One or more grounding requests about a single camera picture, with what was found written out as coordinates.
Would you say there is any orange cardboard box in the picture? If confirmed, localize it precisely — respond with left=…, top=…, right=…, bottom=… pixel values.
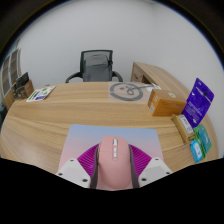
left=147, top=88, right=188, bottom=117

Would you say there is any pink and blue mouse pad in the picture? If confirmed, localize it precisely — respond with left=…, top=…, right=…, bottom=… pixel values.
left=58, top=123, right=164, bottom=174

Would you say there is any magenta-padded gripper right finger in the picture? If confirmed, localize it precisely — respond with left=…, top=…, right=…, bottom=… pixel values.
left=128, top=143, right=173, bottom=189

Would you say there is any green box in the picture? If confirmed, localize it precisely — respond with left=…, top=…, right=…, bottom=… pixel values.
left=193, top=123, right=213, bottom=156

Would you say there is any small blue box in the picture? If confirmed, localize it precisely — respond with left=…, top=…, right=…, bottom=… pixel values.
left=189, top=139, right=205, bottom=164

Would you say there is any clear sheet with grey swirl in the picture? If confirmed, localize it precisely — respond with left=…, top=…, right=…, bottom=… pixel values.
left=108, top=81, right=154, bottom=103

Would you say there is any wooden shelf unit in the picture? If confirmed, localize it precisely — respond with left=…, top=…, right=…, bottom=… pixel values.
left=0, top=48, right=23, bottom=101

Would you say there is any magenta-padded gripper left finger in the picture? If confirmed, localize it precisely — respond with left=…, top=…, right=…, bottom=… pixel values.
left=55, top=143, right=101, bottom=190

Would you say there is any black mesh office chair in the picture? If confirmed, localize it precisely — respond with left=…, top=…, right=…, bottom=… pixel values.
left=64, top=49, right=124, bottom=84

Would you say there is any white green purple leaflet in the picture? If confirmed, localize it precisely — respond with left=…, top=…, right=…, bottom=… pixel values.
left=25, top=85, right=57, bottom=103

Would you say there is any small tan box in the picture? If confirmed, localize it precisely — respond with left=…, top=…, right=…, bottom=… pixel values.
left=171, top=113, right=196, bottom=145

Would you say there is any grey backpack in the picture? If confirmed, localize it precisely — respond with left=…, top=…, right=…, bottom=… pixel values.
left=81, top=53, right=113, bottom=83

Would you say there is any brown cardboard box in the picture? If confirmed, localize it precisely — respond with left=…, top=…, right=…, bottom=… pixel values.
left=11, top=78, right=35, bottom=101

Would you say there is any pink computer mouse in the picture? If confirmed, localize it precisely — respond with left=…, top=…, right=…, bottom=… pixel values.
left=97, top=135, right=132, bottom=191

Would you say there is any wooden side desk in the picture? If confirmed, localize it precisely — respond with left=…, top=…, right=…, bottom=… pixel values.
left=130, top=61, right=191, bottom=101

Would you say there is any purple product card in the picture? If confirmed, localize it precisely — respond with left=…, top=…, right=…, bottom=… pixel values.
left=181, top=77, right=215, bottom=129

